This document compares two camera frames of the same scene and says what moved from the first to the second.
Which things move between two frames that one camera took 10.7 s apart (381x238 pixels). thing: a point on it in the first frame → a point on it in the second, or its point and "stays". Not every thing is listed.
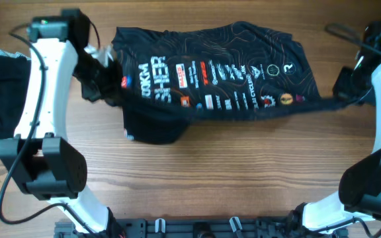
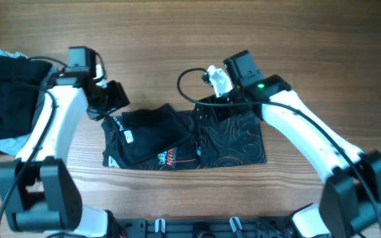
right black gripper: x=342 y=82 → x=204 y=103
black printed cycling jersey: x=166 y=80 → x=165 y=138
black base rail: x=194 y=227 stays
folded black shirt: x=4 y=84 stays
